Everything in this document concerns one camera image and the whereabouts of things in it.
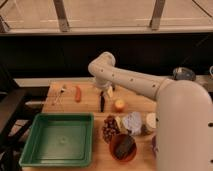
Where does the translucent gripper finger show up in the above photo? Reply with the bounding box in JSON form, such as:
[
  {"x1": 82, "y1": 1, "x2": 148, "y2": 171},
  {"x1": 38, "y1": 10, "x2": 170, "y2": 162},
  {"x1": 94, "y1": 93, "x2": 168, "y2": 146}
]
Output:
[{"x1": 107, "y1": 86, "x2": 113, "y2": 98}]

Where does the black dish brush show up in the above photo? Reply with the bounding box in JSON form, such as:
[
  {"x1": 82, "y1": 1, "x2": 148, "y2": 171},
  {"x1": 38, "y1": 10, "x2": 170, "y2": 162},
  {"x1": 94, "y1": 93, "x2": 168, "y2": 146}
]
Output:
[{"x1": 100, "y1": 85, "x2": 115, "y2": 112}]

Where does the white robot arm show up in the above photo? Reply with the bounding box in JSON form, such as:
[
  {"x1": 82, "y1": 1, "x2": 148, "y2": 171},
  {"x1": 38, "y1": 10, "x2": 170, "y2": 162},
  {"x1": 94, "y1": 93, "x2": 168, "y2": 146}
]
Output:
[{"x1": 88, "y1": 52, "x2": 213, "y2": 171}]

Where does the green plastic tray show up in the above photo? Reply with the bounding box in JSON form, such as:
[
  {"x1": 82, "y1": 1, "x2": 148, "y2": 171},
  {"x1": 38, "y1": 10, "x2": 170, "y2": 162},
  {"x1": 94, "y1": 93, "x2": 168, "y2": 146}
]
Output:
[{"x1": 19, "y1": 113, "x2": 94, "y2": 167}]

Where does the orange round fruit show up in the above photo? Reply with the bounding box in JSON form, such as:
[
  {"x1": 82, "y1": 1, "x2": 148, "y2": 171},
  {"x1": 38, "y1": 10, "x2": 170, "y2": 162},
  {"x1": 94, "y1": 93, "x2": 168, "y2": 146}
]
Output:
[{"x1": 114, "y1": 99, "x2": 125, "y2": 112}]

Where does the orange carrot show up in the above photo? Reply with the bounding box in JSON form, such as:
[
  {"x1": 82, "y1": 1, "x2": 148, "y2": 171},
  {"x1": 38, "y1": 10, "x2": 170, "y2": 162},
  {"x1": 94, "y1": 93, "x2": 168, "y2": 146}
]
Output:
[{"x1": 75, "y1": 86, "x2": 81, "y2": 102}]

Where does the dark red grape bunch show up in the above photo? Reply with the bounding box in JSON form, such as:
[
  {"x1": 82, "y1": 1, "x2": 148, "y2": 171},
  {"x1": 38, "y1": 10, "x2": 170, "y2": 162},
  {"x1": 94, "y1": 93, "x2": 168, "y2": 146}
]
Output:
[{"x1": 102, "y1": 115, "x2": 120, "y2": 143}]

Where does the crumpled grey blue cloth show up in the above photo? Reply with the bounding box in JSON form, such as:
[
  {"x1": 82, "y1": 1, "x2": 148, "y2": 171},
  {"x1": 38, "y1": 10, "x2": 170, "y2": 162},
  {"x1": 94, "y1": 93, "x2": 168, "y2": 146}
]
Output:
[{"x1": 122, "y1": 112, "x2": 143, "y2": 135}]

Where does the orange bowl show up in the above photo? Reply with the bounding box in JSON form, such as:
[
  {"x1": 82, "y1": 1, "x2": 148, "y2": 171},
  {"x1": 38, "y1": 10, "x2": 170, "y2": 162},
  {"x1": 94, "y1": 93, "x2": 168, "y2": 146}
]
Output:
[{"x1": 109, "y1": 134, "x2": 137, "y2": 163}]

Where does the dark green sponge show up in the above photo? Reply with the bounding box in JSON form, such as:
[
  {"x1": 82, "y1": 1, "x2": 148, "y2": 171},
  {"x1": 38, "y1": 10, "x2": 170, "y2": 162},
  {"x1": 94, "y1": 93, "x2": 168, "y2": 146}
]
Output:
[{"x1": 115, "y1": 136, "x2": 135, "y2": 159}]

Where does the purple plastic bowl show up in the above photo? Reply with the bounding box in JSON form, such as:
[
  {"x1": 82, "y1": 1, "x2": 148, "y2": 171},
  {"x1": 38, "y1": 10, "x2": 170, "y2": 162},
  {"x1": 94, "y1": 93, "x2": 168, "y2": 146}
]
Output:
[{"x1": 151, "y1": 136, "x2": 156, "y2": 157}]

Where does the grey tape roll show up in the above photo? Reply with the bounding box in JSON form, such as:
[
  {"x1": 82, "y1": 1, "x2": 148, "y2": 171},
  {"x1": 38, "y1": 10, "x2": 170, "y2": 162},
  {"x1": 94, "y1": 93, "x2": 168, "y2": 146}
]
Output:
[{"x1": 173, "y1": 67, "x2": 196, "y2": 81}]

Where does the black chair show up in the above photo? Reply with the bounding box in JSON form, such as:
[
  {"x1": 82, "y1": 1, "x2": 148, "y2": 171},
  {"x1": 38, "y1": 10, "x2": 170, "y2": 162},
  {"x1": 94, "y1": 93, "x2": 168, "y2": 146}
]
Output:
[{"x1": 0, "y1": 65, "x2": 27, "y2": 171}]

